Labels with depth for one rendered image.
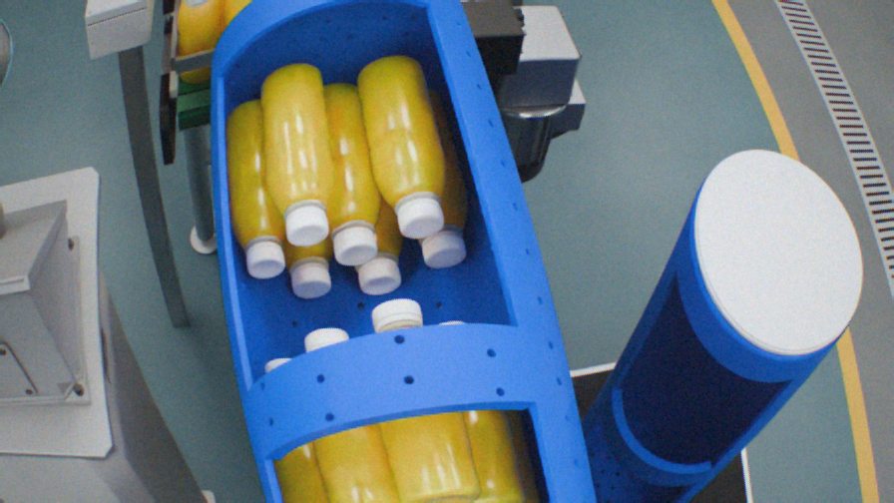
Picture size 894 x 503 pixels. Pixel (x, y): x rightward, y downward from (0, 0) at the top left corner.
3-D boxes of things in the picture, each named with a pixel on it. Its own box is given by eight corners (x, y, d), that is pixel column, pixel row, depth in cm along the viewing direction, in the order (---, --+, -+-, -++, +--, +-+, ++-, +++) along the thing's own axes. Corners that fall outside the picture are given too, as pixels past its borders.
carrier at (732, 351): (574, 406, 199) (528, 534, 185) (701, 119, 124) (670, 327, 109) (700, 432, 197) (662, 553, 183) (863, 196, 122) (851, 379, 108)
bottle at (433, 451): (385, 511, 86) (341, 335, 94) (440, 516, 91) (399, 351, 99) (444, 489, 82) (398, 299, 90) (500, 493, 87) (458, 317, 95)
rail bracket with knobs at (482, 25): (445, 87, 137) (453, 38, 128) (433, 47, 140) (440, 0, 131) (524, 81, 139) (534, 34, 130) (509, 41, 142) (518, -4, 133)
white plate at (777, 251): (705, 117, 122) (703, 123, 123) (677, 320, 109) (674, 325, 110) (864, 193, 121) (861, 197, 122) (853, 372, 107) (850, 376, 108)
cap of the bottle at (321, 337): (325, 369, 98) (321, 351, 99) (361, 355, 97) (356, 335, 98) (299, 357, 95) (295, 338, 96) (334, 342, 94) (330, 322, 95)
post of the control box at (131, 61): (173, 327, 215) (113, 17, 128) (171, 310, 217) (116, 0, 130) (188, 325, 216) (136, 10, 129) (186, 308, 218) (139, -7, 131)
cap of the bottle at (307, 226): (286, 233, 104) (288, 250, 103) (283, 210, 101) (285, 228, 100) (326, 226, 105) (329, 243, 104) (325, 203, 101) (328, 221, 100)
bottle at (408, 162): (389, 45, 109) (419, 183, 101) (435, 65, 114) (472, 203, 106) (342, 80, 113) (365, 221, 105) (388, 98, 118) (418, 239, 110)
